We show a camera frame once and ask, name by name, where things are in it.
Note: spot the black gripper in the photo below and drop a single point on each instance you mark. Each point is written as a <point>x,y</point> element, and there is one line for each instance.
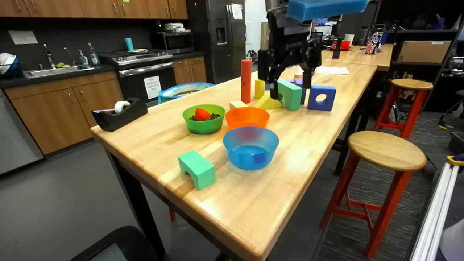
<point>294,41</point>

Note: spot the orange plastic bowl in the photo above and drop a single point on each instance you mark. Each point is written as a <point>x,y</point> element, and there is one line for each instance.
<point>247,118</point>

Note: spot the black Franka robot arm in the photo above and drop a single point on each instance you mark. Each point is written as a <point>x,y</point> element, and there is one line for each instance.
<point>277,15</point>

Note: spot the blue plastic bowl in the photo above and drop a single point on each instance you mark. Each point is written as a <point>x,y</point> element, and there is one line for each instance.
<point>251,154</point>

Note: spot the green plastic bowl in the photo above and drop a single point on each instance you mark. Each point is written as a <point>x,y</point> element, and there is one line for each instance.
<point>203,128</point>

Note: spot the purple foam arch block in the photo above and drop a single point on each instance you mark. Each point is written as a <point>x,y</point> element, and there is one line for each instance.
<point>297,81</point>

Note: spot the green foam arch block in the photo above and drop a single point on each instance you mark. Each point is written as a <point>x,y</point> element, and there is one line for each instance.
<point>290,94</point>
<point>197,168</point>

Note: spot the yellow foam cylinder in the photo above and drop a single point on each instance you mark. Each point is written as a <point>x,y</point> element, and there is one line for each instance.
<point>260,89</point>

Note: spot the yellow foam triangle block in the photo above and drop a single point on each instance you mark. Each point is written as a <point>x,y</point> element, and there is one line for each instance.
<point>267,102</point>

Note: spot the white paper sheet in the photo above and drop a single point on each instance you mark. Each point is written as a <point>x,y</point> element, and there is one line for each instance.
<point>332,70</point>

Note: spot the blue foam block with hole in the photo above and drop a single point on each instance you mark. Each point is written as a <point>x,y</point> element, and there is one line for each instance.
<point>328,100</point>

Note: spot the red cup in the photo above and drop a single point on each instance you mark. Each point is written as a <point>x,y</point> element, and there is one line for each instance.
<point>345,45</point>

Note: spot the blue foam pad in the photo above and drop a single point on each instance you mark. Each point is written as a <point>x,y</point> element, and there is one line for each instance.
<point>328,9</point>

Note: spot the dark steel refrigerator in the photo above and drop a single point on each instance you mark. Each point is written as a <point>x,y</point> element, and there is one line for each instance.
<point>218,44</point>

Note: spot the dark brown beans pile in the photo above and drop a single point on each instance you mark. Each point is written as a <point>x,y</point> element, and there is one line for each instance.
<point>215,116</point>

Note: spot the red toy strawberry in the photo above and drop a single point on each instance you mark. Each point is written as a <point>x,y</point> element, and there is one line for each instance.
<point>202,115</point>

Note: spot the narrow wooden base cabinet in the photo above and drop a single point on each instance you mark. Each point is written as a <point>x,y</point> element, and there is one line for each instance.
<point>189,70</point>

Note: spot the blue plastic bin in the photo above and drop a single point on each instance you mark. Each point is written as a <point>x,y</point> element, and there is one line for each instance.
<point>181,90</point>

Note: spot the wooden stool with red legs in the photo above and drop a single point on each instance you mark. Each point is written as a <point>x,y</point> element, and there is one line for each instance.
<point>386,152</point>
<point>412,84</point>

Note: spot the black microwave oven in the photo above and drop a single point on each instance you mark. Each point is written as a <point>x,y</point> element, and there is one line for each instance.
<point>174,41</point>

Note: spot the black cart with cardboard panel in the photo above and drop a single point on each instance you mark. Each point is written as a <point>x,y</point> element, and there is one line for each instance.
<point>425,51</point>

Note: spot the white paper sign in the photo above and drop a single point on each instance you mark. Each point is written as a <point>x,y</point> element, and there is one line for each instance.
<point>152,87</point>

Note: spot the black kitchen stove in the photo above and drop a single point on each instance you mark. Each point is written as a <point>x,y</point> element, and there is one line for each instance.
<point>138,73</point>

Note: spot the teal bottle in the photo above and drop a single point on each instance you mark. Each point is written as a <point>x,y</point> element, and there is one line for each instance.
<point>129,44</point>

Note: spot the white tape roll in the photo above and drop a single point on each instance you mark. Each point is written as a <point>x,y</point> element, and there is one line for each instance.
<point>122,106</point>

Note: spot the black tape dispenser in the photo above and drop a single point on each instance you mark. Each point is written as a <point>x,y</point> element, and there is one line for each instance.
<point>120,119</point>

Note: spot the yellow black tool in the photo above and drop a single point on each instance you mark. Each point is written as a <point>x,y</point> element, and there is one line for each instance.
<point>455,160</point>

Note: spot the clear soap bottle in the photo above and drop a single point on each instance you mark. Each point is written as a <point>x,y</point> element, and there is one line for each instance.
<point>93,57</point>

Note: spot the steel kitchen sink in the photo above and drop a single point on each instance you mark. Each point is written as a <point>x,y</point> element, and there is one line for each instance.
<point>52,71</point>

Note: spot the steel faucet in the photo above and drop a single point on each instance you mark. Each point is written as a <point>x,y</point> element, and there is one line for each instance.
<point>49,57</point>

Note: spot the grey dishwasher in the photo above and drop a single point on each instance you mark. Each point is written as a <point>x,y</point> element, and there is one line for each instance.
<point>16,135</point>

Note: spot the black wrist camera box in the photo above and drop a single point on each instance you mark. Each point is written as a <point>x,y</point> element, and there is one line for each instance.
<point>264,65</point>

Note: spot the white aluminium rail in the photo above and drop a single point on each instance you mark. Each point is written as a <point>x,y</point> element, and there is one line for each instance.
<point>435,218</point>

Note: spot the wooden wall cabinets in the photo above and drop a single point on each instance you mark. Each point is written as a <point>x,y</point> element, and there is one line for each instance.
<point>96,7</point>

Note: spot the white wall plate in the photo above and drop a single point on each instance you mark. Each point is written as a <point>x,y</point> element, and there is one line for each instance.
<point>22,38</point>

